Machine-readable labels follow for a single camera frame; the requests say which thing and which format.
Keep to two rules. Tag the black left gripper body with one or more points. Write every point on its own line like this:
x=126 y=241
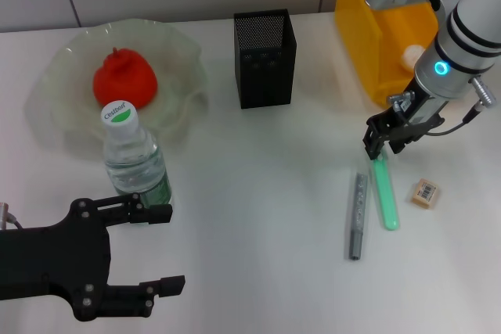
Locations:
x=51 y=263

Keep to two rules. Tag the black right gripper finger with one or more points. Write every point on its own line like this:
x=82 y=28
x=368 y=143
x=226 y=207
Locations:
x=375 y=140
x=399 y=144

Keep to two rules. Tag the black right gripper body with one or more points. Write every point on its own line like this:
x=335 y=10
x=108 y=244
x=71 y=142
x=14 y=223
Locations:
x=424 y=115

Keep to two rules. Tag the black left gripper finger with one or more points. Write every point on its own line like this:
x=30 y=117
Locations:
x=152 y=214
x=168 y=286

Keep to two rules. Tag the mint green pen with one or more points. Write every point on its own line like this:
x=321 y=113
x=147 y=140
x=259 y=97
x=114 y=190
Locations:
x=385 y=197

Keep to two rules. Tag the white paper ball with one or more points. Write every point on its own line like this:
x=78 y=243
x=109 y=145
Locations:
x=411 y=58

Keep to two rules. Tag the clear water bottle green label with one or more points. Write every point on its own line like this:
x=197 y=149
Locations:
x=133 y=154

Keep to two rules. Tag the red fruit-shaped toy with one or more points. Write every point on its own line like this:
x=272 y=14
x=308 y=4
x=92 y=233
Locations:
x=125 y=80

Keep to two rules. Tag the beige eraser with barcode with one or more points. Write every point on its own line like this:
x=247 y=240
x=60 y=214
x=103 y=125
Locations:
x=425 y=193

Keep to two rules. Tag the grey glitter pen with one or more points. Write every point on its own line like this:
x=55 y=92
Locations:
x=358 y=216

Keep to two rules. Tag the black mesh pen holder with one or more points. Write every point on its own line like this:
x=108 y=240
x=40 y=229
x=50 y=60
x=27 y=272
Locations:
x=266 y=68

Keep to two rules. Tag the clear wavy glass fruit plate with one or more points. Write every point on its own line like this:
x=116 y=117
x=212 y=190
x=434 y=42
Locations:
x=58 y=87

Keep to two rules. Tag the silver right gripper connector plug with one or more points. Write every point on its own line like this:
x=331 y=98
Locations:
x=401 y=99

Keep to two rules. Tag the yellow plastic storage bin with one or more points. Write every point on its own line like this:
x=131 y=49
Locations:
x=360 y=36

